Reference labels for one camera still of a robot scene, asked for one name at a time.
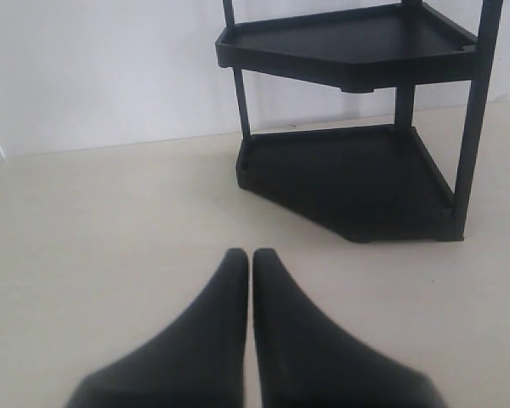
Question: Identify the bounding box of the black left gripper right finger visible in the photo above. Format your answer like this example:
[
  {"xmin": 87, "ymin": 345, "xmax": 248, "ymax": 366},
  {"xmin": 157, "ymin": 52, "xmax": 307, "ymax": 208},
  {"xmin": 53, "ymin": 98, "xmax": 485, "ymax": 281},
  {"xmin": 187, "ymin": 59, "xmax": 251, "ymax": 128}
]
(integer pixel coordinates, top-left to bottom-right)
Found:
[{"xmin": 252, "ymin": 248, "xmax": 445, "ymax": 407}]

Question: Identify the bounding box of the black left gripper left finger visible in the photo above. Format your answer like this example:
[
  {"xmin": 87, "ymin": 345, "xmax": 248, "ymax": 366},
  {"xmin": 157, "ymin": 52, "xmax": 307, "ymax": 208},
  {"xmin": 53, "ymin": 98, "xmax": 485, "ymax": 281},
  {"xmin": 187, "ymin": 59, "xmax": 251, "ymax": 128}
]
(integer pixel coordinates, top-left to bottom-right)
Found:
[{"xmin": 67, "ymin": 248, "xmax": 249, "ymax": 407}]

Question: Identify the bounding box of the black two-tier corner rack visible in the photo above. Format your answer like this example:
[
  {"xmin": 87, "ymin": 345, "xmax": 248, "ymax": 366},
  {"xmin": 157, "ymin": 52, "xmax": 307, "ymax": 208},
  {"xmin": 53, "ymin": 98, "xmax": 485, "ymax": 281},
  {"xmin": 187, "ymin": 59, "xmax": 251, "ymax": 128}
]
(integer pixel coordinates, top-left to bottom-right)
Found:
[{"xmin": 215, "ymin": 1, "xmax": 502, "ymax": 242}]

